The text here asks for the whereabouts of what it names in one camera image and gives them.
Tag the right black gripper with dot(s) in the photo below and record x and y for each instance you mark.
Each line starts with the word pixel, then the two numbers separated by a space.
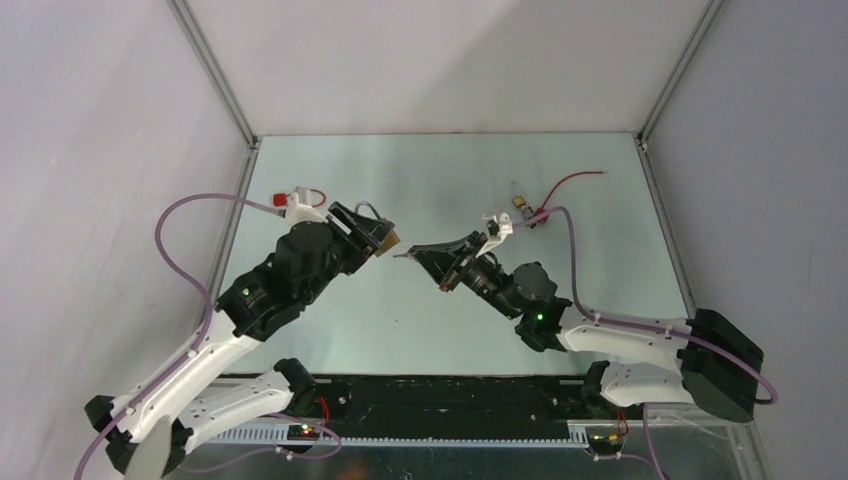
pixel 444 261

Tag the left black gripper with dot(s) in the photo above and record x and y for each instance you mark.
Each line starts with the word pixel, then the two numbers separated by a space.
pixel 363 238

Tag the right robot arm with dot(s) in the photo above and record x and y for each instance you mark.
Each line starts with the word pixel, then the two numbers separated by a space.
pixel 705 360

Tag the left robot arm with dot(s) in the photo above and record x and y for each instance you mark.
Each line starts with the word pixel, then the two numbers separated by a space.
pixel 317 248

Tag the small key bunch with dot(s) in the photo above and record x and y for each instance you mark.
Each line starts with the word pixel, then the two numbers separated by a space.
pixel 529 218

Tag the small brass padlock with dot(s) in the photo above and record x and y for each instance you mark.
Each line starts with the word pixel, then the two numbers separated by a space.
pixel 518 199

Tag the left controller board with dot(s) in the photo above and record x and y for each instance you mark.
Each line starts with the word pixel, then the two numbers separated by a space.
pixel 303 432

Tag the controller board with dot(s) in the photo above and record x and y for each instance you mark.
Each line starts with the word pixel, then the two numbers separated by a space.
pixel 303 432
pixel 605 446

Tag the right controller board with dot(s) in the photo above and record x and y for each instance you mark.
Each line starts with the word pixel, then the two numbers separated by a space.
pixel 605 446

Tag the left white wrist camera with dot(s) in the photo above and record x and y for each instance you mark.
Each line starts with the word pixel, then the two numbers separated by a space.
pixel 302 205

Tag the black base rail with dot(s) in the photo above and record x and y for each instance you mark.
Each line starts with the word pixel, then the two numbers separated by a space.
pixel 447 407

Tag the grey slotted cable duct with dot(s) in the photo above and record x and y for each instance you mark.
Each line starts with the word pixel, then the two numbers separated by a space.
pixel 270 434

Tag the left aluminium frame post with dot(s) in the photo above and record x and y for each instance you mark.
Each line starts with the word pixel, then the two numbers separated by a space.
pixel 187 20

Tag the aluminium frame post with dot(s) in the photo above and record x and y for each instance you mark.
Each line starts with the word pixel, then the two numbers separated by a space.
pixel 692 46
pixel 187 20

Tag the right aluminium frame post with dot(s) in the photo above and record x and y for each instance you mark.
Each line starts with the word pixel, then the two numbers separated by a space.
pixel 692 46

